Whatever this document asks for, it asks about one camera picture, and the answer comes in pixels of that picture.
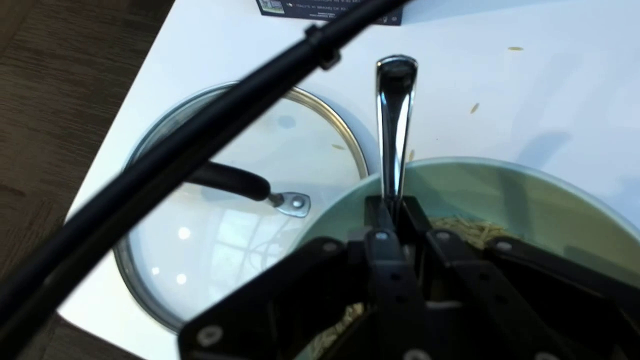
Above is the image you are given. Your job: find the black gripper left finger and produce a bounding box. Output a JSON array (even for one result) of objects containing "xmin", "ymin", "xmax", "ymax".
[{"xmin": 176, "ymin": 193, "xmax": 436, "ymax": 360}]

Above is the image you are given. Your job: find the light green bowl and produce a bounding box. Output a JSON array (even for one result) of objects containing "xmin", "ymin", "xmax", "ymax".
[{"xmin": 292, "ymin": 156, "xmax": 640, "ymax": 360}]

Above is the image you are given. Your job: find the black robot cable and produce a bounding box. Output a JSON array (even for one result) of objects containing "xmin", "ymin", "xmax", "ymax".
[{"xmin": 0, "ymin": 0, "xmax": 409, "ymax": 360}]

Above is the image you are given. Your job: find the white side table orange frame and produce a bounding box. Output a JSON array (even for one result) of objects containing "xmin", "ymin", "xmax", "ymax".
[{"xmin": 56, "ymin": 0, "xmax": 640, "ymax": 360}]

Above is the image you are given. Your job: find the glass pot lid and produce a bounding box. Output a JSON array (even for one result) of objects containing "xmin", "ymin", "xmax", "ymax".
[{"xmin": 111, "ymin": 84, "xmax": 371, "ymax": 334}]

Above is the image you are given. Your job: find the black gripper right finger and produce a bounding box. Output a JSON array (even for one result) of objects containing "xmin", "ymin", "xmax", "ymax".
[{"xmin": 399, "ymin": 193, "xmax": 640, "ymax": 360}]

